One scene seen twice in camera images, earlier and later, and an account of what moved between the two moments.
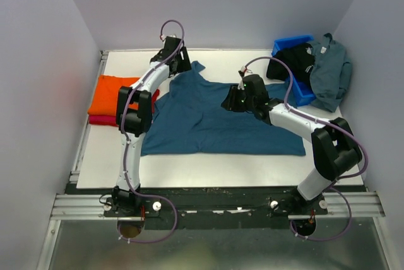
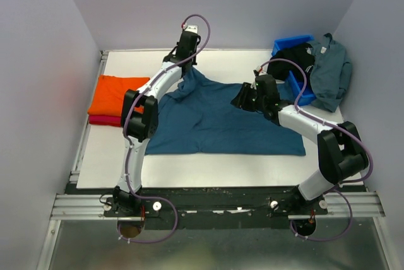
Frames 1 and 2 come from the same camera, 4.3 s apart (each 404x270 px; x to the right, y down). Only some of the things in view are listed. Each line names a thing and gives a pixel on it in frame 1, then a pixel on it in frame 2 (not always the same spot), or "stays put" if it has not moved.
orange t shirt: (105, 98) stays put
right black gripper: (230, 101) → (241, 99)
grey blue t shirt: (330, 73) stays put
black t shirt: (300, 56) stays put
